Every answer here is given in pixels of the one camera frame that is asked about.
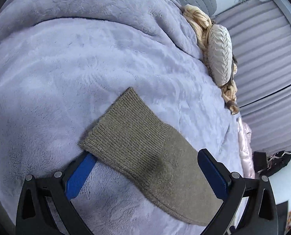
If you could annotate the beige fleece garment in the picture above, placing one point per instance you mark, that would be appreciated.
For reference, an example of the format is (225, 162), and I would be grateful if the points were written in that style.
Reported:
(201, 23)

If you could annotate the black hanging clothes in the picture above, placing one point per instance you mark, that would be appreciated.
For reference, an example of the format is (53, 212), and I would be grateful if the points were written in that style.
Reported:
(268, 165)

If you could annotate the lavender plush bed blanket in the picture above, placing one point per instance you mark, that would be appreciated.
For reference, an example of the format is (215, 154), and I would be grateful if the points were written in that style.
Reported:
(64, 62)

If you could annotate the cream pleated round pillow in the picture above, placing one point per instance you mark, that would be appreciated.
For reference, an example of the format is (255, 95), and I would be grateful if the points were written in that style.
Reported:
(219, 54)

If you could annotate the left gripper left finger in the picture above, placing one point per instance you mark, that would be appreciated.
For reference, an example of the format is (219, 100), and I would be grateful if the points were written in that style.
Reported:
(33, 213)

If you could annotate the olive knit sweater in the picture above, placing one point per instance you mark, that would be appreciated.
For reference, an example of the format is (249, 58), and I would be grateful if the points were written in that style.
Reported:
(159, 161)

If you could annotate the pink satin puffer jacket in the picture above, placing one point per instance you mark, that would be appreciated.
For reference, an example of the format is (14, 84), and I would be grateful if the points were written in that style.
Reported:
(245, 151)

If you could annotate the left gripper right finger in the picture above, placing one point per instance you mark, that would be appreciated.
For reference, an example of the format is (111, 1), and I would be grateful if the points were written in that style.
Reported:
(248, 204)

